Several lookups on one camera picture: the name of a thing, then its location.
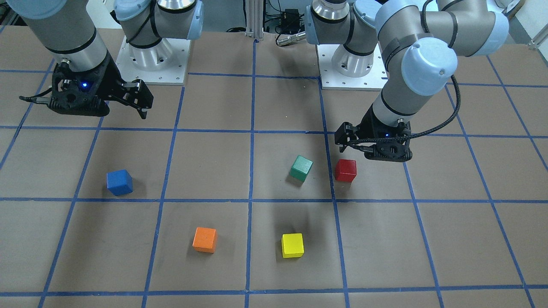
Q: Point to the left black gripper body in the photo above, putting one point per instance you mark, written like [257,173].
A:
[369,124]

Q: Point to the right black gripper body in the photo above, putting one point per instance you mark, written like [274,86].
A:
[112,78]

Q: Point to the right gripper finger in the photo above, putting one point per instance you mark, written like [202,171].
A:
[138,96]

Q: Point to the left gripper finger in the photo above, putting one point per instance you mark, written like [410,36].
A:
[343,136]
[347,129]

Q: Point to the red wooden block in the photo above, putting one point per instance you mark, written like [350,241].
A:
[345,170]

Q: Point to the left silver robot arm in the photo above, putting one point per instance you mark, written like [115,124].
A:
[419,49]

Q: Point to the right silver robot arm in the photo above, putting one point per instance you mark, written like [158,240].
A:
[65,28]

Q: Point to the green wooden block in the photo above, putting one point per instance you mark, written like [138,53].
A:
[300,168]

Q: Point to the blue wooden block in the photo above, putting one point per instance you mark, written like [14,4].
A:
[119,182]

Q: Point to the yellow wooden block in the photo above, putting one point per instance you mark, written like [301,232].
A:
[292,245]

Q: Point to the orange wooden block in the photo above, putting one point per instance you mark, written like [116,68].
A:
[205,240]

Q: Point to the brown paper mat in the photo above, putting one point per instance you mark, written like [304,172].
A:
[462,224]

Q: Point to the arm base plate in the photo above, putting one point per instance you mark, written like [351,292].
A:
[163,64]
[344,71]

